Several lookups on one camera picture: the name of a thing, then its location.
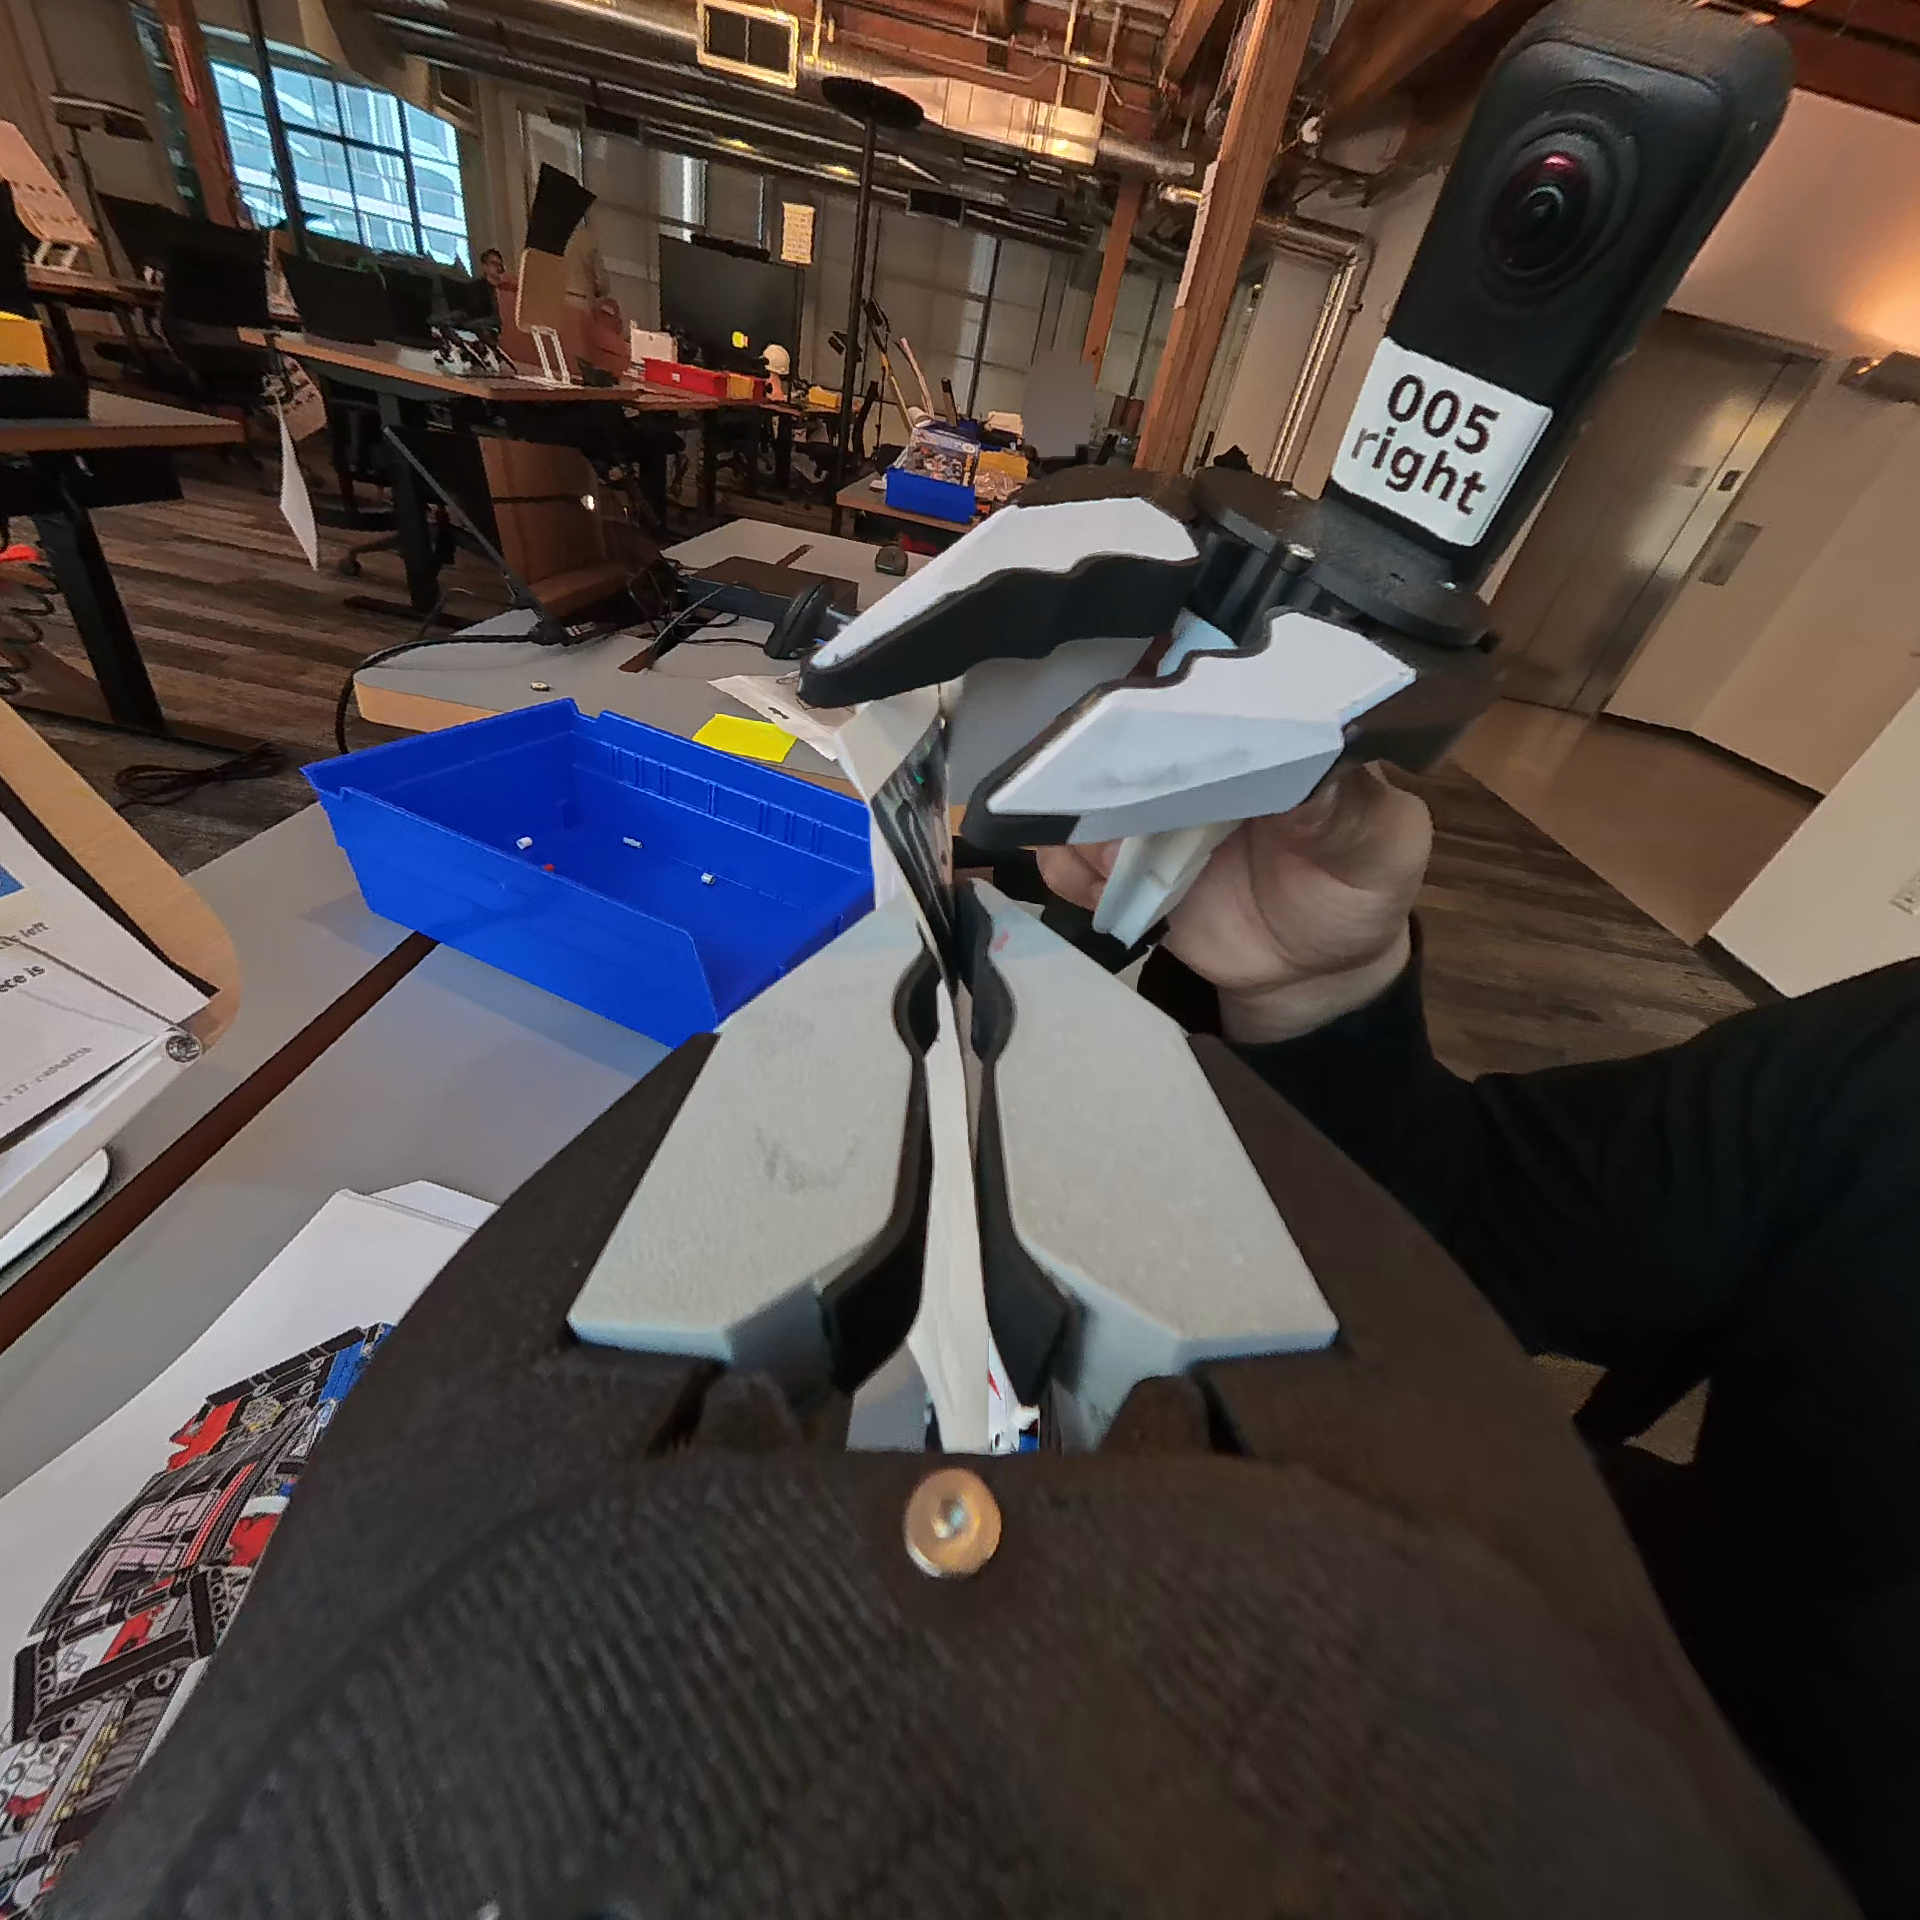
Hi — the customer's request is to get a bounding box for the wooden pillar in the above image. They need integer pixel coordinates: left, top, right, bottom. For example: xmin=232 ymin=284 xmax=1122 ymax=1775
xmin=1131 ymin=0 xmax=1325 ymax=480

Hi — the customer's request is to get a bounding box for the cardboard stand with black flap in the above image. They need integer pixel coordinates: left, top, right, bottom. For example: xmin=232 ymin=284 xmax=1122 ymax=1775
xmin=514 ymin=163 xmax=620 ymax=384

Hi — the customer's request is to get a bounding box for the black computer monitor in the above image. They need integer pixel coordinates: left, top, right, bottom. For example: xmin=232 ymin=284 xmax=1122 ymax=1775
xmin=275 ymin=246 xmax=395 ymax=349
xmin=656 ymin=234 xmax=805 ymax=362

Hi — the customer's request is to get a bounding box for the black cable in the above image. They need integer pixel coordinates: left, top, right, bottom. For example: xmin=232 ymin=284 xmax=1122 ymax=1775
xmin=332 ymin=623 xmax=579 ymax=761

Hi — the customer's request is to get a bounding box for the metal elevator door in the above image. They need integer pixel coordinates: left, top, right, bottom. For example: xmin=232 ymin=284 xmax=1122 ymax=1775
xmin=1500 ymin=306 xmax=1870 ymax=723

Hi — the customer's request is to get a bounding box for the black barcode scanner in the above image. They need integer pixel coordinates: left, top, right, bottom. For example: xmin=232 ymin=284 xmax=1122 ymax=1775
xmin=762 ymin=577 xmax=862 ymax=664

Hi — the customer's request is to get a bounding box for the ceiling air vent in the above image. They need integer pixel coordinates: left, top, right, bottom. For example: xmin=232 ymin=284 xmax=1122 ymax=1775
xmin=695 ymin=0 xmax=799 ymax=88

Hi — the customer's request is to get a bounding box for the person's right hand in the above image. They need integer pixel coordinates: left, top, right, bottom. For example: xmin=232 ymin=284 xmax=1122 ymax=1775
xmin=1034 ymin=757 xmax=1438 ymax=1045

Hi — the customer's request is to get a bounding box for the grey desk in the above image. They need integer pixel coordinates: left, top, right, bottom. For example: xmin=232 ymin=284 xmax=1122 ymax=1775
xmin=0 ymin=803 xmax=439 ymax=1339
xmin=0 ymin=901 xmax=962 ymax=1503
xmin=336 ymin=516 xmax=970 ymax=799

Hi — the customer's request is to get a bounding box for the large paned window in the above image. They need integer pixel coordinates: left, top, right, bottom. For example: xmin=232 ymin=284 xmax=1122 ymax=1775
xmin=205 ymin=57 xmax=470 ymax=277

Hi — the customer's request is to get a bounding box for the dark flat pad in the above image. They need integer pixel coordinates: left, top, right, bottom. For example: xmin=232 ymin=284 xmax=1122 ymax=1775
xmin=691 ymin=555 xmax=870 ymax=621

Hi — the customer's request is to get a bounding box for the blue storage bin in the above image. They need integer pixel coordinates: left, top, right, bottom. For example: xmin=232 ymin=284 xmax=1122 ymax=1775
xmin=299 ymin=696 xmax=880 ymax=1049

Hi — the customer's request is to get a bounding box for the person's right forearm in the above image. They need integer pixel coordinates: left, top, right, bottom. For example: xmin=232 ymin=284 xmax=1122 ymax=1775
xmin=1218 ymin=922 xmax=1920 ymax=1442

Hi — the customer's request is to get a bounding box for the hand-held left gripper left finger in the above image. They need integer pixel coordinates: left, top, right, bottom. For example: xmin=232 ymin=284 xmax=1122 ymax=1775
xmin=566 ymin=885 xmax=941 ymax=1386

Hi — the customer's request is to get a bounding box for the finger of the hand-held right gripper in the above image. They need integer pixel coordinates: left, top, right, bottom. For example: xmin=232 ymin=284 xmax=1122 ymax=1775
xmin=798 ymin=495 xmax=1206 ymax=713
xmin=959 ymin=607 xmax=1420 ymax=950

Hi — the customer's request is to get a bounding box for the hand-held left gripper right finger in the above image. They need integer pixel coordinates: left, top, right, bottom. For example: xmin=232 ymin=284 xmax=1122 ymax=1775
xmin=959 ymin=876 xmax=1342 ymax=1405

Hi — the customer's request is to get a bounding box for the glossy brown panel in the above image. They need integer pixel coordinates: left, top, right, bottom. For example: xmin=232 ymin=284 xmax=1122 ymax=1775
xmin=476 ymin=435 xmax=671 ymax=621

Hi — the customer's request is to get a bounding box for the white sticker sheet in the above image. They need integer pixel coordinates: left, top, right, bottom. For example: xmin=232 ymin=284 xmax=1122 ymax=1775
xmin=828 ymin=682 xmax=1048 ymax=1459

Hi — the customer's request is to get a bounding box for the black floor lamp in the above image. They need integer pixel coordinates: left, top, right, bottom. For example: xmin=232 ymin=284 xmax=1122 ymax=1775
xmin=820 ymin=75 xmax=927 ymax=453

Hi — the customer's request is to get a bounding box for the open car instruction booklet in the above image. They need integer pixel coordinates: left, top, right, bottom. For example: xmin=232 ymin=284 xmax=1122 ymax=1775
xmin=0 ymin=1181 xmax=503 ymax=1920

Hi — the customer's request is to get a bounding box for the black-legged desk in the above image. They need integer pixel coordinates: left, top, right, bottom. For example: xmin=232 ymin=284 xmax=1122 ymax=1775
xmin=0 ymin=386 xmax=251 ymax=739

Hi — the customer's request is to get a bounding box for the wooden background desk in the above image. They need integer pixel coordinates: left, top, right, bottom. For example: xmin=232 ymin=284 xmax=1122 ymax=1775
xmin=239 ymin=327 xmax=661 ymax=619

